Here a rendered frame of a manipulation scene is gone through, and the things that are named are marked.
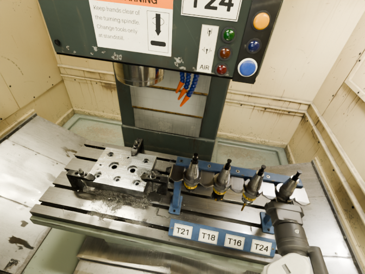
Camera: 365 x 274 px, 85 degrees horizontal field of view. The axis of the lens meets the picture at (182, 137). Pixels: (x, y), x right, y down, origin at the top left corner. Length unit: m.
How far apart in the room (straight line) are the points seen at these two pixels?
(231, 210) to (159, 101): 0.73
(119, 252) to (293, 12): 1.59
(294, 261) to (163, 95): 0.97
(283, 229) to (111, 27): 0.70
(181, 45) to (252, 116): 1.38
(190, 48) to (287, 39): 1.15
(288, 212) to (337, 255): 0.55
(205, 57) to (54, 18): 0.31
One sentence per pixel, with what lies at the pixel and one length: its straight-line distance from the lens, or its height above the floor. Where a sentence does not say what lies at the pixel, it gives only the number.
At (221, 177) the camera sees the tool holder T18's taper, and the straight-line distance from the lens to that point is 0.71.
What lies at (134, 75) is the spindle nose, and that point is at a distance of 0.62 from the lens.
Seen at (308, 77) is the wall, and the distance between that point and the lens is 1.66.
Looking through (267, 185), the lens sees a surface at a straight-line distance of 0.80.
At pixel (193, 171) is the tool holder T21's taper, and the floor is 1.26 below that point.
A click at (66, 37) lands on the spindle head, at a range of 0.52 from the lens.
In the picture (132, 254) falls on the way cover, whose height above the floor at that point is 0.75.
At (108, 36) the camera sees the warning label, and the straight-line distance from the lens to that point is 0.47.
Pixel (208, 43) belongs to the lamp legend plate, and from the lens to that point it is 0.41.
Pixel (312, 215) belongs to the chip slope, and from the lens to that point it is 1.37.
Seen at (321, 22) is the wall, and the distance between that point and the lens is 1.56.
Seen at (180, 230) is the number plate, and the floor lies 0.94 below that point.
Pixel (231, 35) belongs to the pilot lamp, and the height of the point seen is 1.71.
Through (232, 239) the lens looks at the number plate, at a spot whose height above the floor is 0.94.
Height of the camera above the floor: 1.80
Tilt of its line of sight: 41 degrees down
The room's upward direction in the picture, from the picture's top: 6 degrees clockwise
